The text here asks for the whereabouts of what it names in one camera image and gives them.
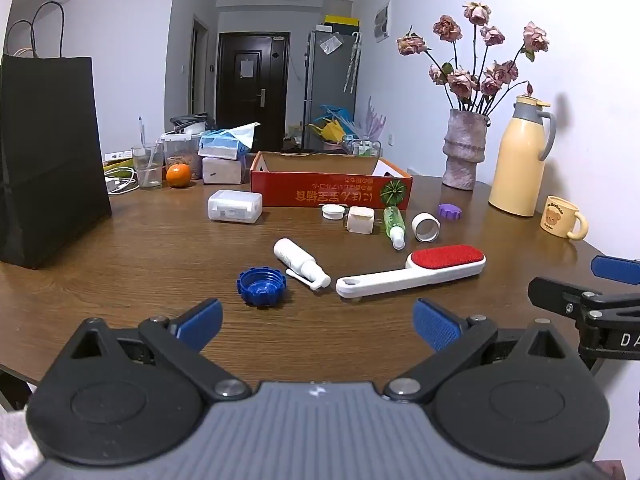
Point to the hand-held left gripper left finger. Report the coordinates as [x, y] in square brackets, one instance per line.
[202, 322]

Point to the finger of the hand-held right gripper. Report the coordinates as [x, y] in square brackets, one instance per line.
[560, 297]
[617, 270]

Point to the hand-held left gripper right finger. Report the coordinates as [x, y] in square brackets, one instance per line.
[437, 325]

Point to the white and red lint brush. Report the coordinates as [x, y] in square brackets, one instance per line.
[400, 277]

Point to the blue bottle cap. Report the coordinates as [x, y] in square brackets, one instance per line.
[261, 287]

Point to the white jar lid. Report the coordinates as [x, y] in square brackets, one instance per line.
[426, 227]

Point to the green spray bottle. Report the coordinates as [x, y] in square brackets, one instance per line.
[393, 222]

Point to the white spray bottle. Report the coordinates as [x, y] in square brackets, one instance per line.
[295, 257]

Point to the purple scalloped cap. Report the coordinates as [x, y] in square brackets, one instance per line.
[449, 211]

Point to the white plastic box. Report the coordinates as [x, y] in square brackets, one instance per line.
[235, 207]

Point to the small white scalloped cap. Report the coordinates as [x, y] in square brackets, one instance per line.
[332, 211]

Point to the red cardboard box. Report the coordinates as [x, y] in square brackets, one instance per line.
[320, 190]

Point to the yellow bear mug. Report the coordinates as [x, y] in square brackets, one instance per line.
[557, 217]

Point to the yellow thermos jug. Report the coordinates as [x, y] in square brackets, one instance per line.
[517, 170]

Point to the orange fruit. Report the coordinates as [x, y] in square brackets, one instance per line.
[178, 175]

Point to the purple tissue pack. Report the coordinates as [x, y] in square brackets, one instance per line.
[222, 170]

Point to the clear glass with straw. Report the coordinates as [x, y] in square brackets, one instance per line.
[148, 175]

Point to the white charger block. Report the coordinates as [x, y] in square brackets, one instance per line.
[119, 185]

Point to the clear food container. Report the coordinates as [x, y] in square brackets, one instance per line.
[182, 152]

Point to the pink stone vase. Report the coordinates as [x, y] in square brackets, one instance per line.
[465, 150]

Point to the blue tissue pack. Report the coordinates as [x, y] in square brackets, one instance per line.
[220, 147]

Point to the yellow plastic bag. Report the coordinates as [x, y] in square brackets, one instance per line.
[120, 163]

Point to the white power strip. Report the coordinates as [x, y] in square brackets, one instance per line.
[117, 156]

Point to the white round container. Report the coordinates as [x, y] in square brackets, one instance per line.
[195, 128]

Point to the black folding stand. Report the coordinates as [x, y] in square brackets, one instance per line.
[192, 118]

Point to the brown cardboard box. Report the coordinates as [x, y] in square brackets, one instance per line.
[292, 137]

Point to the purple plastic hangers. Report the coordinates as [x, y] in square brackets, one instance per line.
[372, 120]

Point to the light patterned cloth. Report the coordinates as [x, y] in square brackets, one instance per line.
[15, 445]

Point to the black paper bag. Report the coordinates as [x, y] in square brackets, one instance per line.
[45, 160]

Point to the dark entrance door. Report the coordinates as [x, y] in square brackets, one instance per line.
[250, 95]

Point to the dried pink roses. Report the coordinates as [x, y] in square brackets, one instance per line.
[462, 82]

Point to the blue plastic rack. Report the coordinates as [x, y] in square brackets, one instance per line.
[332, 110]

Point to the grey refrigerator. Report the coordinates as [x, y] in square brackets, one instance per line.
[325, 90]

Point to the white folded umbrella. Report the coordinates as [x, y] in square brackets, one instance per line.
[352, 62]

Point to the clear plastic bag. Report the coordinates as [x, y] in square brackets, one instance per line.
[331, 44]

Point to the yellow and black box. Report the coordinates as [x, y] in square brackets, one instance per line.
[342, 22]

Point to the interior door frame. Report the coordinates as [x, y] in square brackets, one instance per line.
[199, 65]

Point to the white wall panel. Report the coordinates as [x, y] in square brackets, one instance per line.
[382, 21]

